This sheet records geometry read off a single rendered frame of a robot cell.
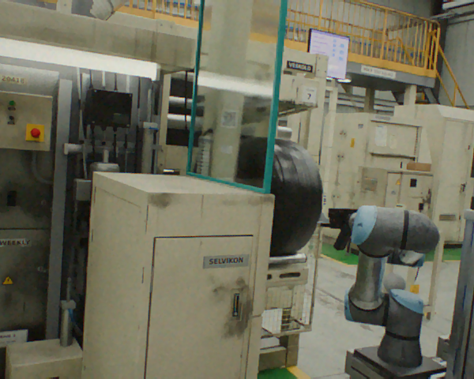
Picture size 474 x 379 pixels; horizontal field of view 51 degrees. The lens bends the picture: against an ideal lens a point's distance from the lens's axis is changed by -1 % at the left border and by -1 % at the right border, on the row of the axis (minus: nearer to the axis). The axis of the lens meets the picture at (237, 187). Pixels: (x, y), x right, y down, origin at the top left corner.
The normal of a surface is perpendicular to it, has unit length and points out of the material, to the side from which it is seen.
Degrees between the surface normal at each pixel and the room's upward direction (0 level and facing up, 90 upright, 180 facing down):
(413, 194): 90
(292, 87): 90
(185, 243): 90
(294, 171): 59
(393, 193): 90
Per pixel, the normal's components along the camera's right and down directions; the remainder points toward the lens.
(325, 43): 0.45, 0.12
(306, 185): 0.51, -0.19
